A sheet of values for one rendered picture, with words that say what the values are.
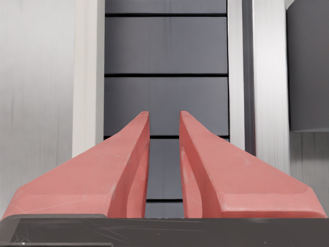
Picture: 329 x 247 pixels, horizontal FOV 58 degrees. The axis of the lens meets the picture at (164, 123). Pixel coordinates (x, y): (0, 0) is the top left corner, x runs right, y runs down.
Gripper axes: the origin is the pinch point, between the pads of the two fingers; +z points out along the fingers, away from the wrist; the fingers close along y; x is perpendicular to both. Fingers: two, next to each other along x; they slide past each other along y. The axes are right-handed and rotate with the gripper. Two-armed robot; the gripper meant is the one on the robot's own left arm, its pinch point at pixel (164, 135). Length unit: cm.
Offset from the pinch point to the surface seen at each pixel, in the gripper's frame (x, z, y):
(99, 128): 1.6, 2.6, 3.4
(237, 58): 0.0, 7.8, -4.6
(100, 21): -2.8, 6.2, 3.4
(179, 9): -2.5, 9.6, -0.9
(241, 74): 0.8, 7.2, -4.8
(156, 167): 5.1, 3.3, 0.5
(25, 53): 1.6, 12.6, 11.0
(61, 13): -0.8, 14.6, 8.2
